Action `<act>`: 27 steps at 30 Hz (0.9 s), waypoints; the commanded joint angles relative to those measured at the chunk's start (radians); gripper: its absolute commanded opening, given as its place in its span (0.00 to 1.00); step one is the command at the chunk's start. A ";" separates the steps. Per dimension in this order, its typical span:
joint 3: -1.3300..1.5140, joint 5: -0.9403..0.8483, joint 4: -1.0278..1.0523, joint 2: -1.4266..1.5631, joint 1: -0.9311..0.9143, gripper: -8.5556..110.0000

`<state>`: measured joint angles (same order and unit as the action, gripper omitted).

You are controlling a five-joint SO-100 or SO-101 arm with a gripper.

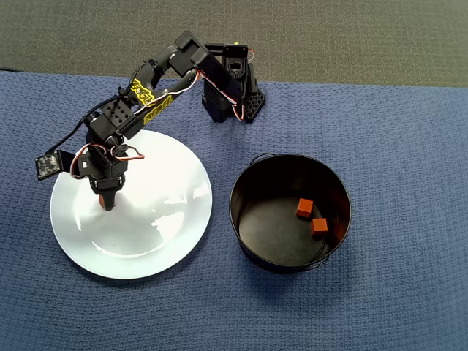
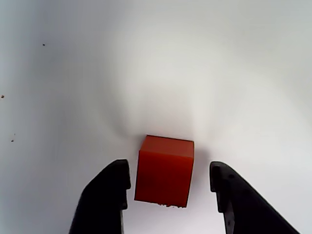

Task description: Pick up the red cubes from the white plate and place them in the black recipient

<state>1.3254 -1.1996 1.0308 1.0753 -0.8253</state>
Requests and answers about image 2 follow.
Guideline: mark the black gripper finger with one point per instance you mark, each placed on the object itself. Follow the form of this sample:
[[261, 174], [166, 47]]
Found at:
[[243, 209], [104, 195]]

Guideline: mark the red cube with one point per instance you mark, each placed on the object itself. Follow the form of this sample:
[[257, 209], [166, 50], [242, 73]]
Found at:
[[163, 175]]

